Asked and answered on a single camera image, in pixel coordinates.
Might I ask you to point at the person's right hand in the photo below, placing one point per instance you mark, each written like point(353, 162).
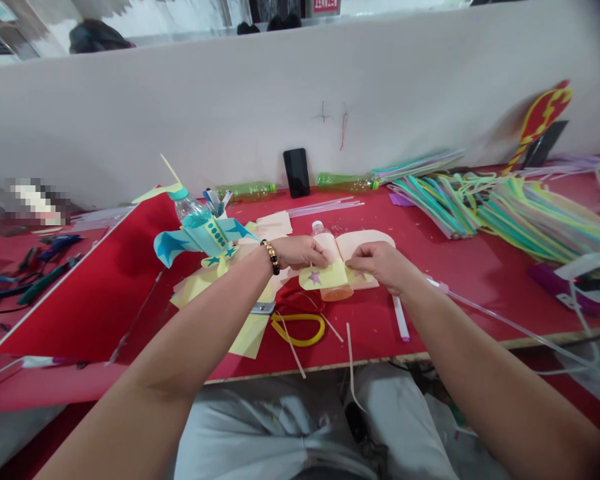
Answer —
point(387, 265)

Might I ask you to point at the person's left hand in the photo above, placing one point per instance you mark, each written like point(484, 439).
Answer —
point(300, 252)

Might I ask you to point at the plastic bottle with paper wings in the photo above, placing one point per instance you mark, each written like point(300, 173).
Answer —
point(332, 272)

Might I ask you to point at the pink paper sheets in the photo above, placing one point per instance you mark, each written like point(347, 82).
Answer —
point(275, 225)

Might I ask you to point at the red scissors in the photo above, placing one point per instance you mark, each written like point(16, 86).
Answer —
point(285, 300)

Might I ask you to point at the white marker pen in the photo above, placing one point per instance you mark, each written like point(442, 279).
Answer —
point(400, 315)

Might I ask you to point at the bundle of clear straws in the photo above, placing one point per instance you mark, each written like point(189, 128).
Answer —
point(325, 205)

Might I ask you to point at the black smartphone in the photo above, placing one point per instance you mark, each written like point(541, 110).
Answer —
point(296, 172)

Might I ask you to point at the green plastic bottle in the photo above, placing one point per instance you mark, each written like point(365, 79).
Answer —
point(245, 191)
point(347, 181)

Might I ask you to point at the pile of yellow paper sheets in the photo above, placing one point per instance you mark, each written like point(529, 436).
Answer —
point(230, 310)

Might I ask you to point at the thin cream paper strip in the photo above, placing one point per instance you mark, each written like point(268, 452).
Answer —
point(291, 345)
point(352, 367)

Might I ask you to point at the cup of pens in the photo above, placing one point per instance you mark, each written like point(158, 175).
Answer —
point(216, 202)

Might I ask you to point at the blue paper rocket bottle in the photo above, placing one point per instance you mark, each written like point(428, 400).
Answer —
point(200, 230)

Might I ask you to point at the pile of pastel coloured straws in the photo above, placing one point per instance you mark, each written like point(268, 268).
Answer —
point(520, 210)

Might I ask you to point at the long clear plastic tube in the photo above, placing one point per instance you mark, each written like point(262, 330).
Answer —
point(520, 330)

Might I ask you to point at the person's legs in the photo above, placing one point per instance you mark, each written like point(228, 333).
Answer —
point(310, 430)

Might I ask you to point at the red and yellow foam paddle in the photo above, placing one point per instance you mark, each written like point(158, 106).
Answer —
point(542, 117)

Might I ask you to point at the red felt covered board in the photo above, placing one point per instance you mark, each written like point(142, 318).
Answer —
point(85, 290)

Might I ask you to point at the blue glue gun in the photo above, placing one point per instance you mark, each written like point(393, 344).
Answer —
point(55, 245)

